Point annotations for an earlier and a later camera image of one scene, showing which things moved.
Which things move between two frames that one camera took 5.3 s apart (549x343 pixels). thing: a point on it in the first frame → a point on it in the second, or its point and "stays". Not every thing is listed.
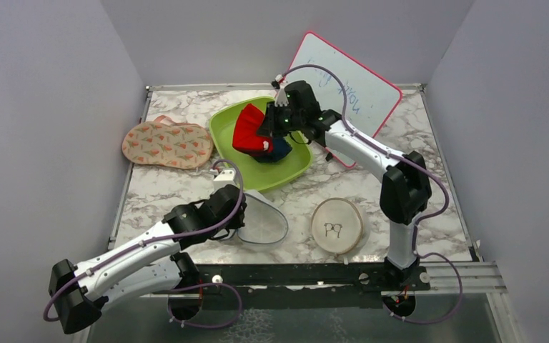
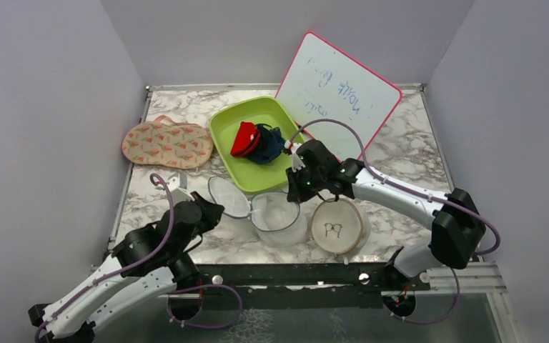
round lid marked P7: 337,225 stays
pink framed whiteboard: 371,96 stays
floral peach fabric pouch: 163,142 stays
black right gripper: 268,126 → 295,193
